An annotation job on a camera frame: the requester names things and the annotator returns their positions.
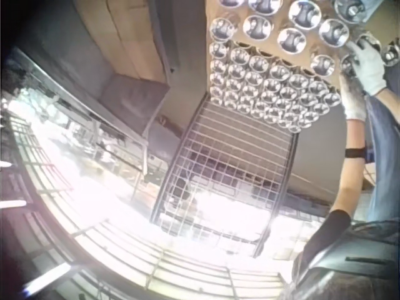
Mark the person's right hand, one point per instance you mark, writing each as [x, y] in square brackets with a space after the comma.
[373, 73]

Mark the person's left hand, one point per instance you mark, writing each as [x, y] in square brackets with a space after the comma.
[354, 100]

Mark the person's left fingers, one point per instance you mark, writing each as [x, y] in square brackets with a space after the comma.
[345, 82]

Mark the person's right fingers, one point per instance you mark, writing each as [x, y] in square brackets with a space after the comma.
[355, 52]

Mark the silver engine piston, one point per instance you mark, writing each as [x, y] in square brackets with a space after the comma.
[370, 41]
[392, 55]
[347, 63]

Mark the brown cardboard sheet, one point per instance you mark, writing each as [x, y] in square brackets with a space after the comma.
[315, 47]

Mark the layer of silver pistons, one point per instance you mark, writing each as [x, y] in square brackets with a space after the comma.
[292, 40]

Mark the person's legs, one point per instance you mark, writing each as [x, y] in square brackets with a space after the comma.
[384, 140]

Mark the black wrist band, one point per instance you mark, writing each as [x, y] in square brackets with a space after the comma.
[354, 153]

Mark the stack of silver pistons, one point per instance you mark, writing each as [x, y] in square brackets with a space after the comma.
[265, 90]

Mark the grey metal bin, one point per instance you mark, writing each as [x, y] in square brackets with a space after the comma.
[131, 93]

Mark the stacked brown cardboard boxes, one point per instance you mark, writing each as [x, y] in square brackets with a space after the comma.
[125, 37]

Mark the metal grid railing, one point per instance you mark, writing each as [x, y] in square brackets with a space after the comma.
[109, 237]

